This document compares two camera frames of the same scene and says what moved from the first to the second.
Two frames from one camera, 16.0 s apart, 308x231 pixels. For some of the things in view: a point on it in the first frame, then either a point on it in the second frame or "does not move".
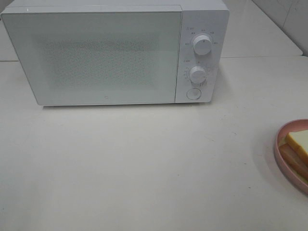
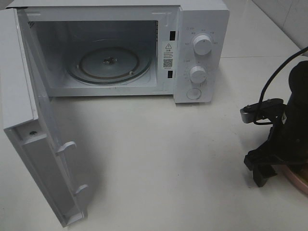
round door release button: x=193 y=94 does not move
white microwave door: x=93 y=55 -> x=28 y=117
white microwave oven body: x=93 y=52 does not move
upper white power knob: x=202 y=44 does not move
